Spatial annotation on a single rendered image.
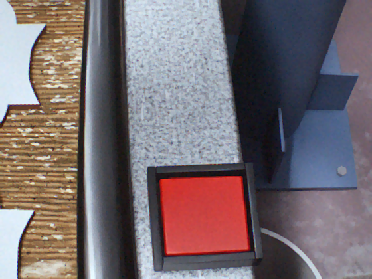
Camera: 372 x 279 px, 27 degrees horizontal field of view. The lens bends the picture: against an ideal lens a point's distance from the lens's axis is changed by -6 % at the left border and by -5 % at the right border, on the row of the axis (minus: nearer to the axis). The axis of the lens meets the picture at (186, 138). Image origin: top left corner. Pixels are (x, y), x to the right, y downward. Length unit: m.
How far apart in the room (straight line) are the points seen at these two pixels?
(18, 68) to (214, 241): 0.20
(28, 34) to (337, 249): 1.09
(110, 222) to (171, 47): 0.16
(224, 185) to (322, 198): 1.07
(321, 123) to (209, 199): 1.15
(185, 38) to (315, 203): 1.01
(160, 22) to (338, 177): 1.04
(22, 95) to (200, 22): 0.17
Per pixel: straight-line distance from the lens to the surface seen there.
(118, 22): 0.71
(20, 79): 0.60
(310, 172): 1.64
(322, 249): 1.59
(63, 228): 0.55
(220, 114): 0.61
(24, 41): 0.62
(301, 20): 1.30
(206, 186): 0.57
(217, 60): 0.64
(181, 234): 0.55
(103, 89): 0.62
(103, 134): 0.60
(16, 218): 0.54
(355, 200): 1.65
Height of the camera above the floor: 1.44
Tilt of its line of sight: 61 degrees down
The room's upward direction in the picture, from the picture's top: 9 degrees clockwise
